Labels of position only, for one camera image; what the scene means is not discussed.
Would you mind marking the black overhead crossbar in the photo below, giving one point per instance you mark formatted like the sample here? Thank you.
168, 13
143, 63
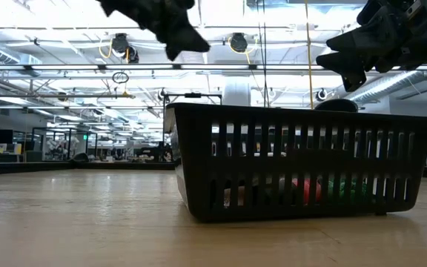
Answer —
252, 67

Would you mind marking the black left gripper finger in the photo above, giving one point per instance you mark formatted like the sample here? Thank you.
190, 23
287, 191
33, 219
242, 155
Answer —
189, 42
171, 55

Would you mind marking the pale pink nail polish bottle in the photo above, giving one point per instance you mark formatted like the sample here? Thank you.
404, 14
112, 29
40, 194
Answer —
240, 194

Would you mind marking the black gantry frame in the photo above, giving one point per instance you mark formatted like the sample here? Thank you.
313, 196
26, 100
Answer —
193, 95

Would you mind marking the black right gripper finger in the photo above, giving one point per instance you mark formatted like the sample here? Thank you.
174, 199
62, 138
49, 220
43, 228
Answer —
365, 39
350, 68

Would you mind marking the coral nail polish bottle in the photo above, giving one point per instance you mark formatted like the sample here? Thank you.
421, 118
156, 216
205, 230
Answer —
306, 190

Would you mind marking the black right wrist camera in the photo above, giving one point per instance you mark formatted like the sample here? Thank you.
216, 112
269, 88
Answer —
376, 13

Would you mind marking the green nail polish bottle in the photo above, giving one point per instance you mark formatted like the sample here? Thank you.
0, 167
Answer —
347, 187

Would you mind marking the black slotted plastic basket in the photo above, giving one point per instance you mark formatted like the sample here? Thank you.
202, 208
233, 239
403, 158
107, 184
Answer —
198, 155

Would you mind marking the silver ceiling duct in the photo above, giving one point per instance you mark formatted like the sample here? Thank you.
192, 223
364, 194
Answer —
391, 87

